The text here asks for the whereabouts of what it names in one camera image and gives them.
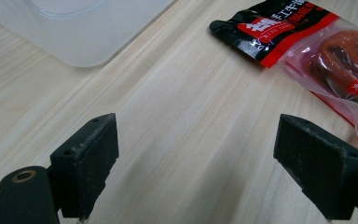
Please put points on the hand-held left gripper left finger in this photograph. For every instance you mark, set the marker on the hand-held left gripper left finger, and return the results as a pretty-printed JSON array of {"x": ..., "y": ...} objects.
[{"x": 84, "y": 168}]

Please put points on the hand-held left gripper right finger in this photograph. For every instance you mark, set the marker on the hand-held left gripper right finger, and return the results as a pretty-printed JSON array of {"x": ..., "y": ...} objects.
[{"x": 317, "y": 165}]

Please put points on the clear plastic container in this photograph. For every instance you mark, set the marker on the clear plastic container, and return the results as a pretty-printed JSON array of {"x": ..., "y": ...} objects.
[{"x": 74, "y": 37}]

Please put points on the red black snack packet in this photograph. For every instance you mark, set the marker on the red black snack packet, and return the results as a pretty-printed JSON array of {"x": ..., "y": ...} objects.
[{"x": 270, "y": 28}]

